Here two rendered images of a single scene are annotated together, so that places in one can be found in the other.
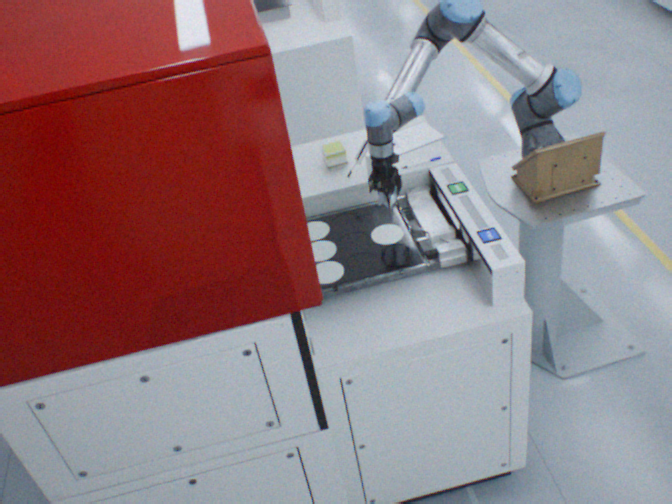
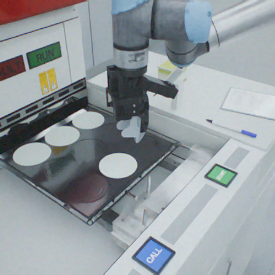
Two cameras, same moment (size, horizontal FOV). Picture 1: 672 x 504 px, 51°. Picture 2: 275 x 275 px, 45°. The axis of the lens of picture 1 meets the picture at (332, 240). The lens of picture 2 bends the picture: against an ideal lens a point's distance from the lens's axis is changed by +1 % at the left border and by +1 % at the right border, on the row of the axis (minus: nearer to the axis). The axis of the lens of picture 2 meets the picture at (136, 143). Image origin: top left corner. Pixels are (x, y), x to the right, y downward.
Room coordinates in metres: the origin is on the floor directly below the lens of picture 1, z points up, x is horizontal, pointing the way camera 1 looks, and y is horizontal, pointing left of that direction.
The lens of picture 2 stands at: (1.29, -0.66, 1.46)
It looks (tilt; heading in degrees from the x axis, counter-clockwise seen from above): 37 degrees down; 43
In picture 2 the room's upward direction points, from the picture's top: straight up
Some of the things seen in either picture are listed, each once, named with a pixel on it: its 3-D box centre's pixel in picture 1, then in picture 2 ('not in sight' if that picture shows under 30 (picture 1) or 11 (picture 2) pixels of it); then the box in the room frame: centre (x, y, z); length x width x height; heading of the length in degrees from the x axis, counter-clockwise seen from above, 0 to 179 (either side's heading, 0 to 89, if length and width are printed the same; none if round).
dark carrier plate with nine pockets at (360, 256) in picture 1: (354, 243); (88, 150); (1.72, -0.06, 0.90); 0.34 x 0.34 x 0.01; 5
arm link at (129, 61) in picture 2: (382, 146); (131, 56); (1.77, -0.19, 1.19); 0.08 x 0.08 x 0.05
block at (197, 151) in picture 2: (418, 192); (204, 154); (1.93, -0.31, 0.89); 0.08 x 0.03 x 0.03; 96
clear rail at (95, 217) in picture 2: (409, 229); (140, 177); (1.74, -0.24, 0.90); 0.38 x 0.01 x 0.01; 6
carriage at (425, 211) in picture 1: (434, 227); (171, 196); (1.77, -0.33, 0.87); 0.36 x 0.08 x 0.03; 6
